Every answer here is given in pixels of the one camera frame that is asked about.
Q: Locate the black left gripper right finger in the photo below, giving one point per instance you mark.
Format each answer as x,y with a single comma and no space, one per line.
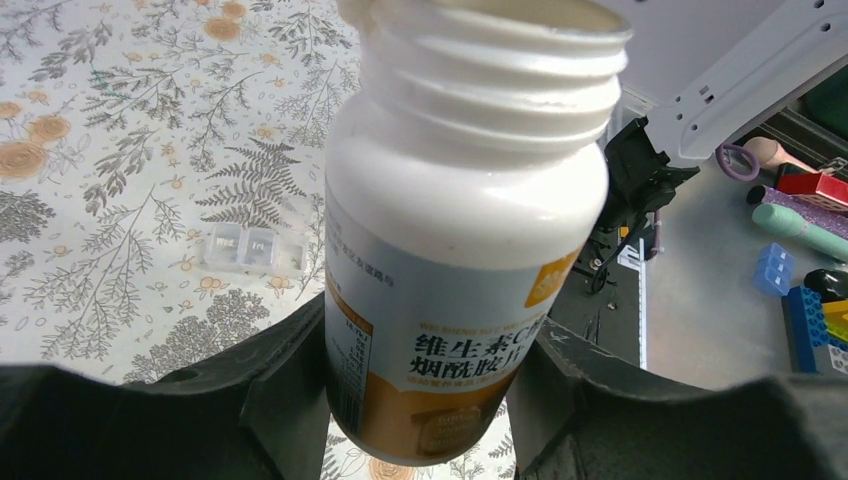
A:
579,412

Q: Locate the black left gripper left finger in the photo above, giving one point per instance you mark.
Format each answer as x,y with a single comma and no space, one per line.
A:
254,411

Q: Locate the clear plastic pill organizer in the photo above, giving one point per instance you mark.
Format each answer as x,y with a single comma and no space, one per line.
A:
255,250

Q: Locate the white orange pill bottle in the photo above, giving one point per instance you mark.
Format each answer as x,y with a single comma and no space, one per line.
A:
461,183

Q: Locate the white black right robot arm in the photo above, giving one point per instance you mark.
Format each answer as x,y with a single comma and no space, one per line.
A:
742,71

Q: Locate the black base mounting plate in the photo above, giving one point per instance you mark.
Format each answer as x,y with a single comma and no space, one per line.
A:
601,309

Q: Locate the blue plastic pill case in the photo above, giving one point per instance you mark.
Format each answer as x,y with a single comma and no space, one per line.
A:
774,270

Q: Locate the colourful building block stack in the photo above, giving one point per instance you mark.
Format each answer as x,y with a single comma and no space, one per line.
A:
815,317

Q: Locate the floral patterned table mat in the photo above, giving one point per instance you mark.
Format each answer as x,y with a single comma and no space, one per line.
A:
128,130

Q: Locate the mint green cylinder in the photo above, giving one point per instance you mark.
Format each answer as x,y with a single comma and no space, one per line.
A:
787,223

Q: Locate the purple glitter stick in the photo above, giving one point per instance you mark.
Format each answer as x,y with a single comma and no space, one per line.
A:
832,222

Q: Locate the red block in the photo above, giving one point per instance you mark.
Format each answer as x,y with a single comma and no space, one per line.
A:
822,190

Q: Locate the slotted metal cable duct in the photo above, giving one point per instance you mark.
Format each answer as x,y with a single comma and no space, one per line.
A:
633,258

